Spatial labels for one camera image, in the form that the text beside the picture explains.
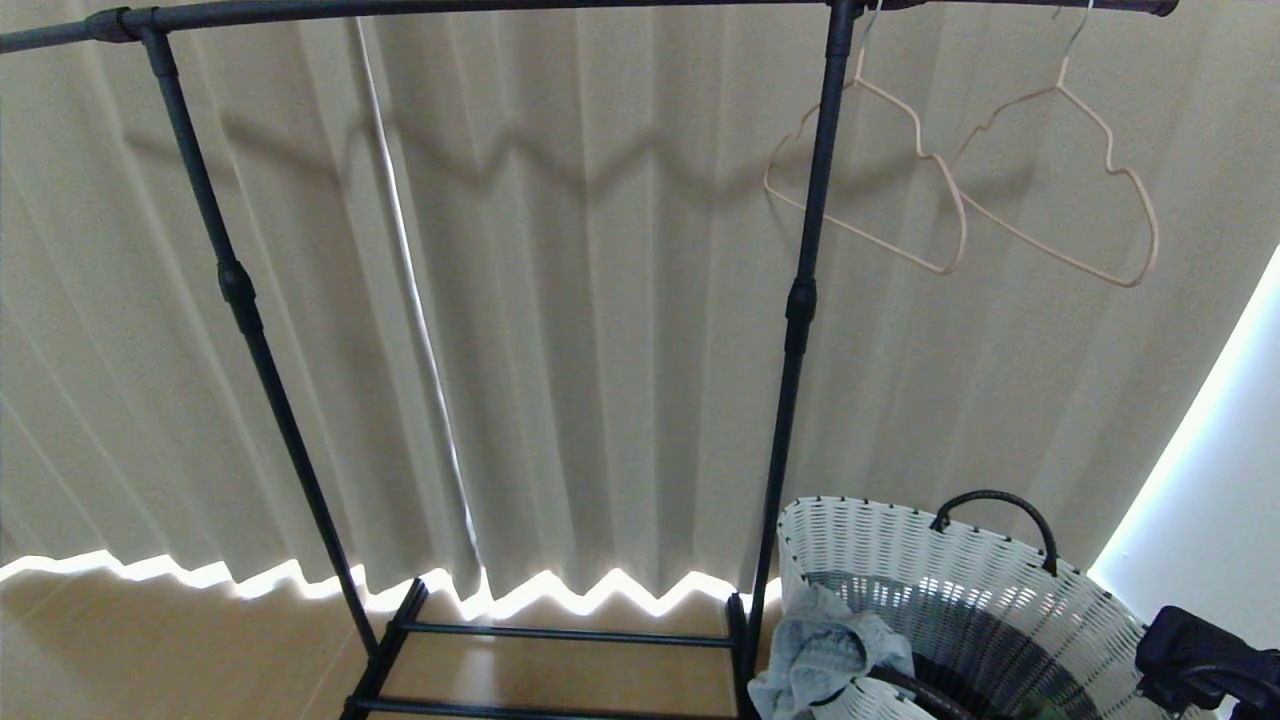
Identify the pale grey garment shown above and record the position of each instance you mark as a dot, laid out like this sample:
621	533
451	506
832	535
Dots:
825	650

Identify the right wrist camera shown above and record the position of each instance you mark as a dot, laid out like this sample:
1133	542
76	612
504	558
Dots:
1185	650

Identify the black clothes rack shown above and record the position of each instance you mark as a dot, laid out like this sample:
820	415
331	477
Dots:
800	300

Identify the pink clothes hanger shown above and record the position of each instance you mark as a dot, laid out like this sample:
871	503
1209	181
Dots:
916	122
1108	135

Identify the beige curtain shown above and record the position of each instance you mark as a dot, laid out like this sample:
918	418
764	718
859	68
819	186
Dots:
600	350

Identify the white laundry basket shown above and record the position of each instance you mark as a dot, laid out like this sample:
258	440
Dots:
900	545

